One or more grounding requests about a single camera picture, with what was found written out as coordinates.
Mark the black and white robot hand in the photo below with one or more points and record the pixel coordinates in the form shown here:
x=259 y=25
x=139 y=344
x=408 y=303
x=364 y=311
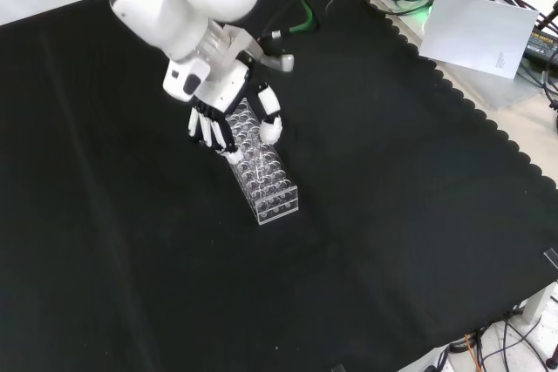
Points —
x=222 y=89

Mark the clear glass test tube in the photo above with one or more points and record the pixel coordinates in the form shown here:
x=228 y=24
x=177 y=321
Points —
x=260 y=163

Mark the clear acrylic test tube rack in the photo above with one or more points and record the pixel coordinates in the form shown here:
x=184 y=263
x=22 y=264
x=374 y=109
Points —
x=270 y=189

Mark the black bench cloth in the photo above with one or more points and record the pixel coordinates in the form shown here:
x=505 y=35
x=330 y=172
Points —
x=305 y=259

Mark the pale board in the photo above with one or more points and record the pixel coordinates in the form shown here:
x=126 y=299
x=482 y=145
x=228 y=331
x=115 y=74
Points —
x=477 y=32

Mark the black power adapter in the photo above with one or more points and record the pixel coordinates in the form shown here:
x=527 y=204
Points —
x=542 y=45

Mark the white table leg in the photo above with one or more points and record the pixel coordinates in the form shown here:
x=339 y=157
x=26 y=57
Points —
x=538 y=304

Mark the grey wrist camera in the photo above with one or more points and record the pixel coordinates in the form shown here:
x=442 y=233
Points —
x=279 y=61

